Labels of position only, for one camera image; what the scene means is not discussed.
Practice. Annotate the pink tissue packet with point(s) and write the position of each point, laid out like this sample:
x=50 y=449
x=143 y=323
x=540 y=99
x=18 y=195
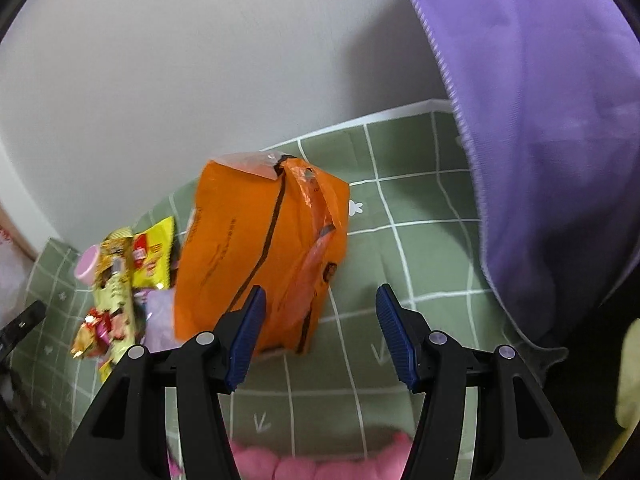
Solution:
x=160 y=315

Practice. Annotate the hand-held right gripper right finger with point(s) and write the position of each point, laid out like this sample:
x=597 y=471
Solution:
x=395 y=335

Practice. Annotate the purple cloth cover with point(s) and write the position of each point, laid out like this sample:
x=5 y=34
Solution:
x=540 y=135

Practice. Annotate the gold snack wrapper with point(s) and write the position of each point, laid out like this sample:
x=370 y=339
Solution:
x=117 y=290

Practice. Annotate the pink fluffy blanket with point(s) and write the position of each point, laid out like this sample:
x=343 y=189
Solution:
x=300 y=467

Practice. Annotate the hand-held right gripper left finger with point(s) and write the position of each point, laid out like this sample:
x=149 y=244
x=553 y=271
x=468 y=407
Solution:
x=247 y=335

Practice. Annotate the small pink cup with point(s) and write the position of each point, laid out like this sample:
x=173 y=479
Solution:
x=87 y=265

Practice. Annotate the green checked mat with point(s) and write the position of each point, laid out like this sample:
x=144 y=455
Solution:
x=425 y=210

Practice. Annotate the orange plastic bag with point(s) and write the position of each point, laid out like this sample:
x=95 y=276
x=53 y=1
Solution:
x=235 y=260

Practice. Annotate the pale yellow bin bag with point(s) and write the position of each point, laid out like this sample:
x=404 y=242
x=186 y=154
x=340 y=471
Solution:
x=630 y=375

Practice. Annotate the white printed plastic bag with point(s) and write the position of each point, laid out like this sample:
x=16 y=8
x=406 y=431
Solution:
x=10 y=270

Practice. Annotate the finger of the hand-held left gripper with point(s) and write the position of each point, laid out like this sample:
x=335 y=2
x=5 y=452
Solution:
x=22 y=325

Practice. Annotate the yellow snack packet red label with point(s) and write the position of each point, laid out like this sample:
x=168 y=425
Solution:
x=152 y=255

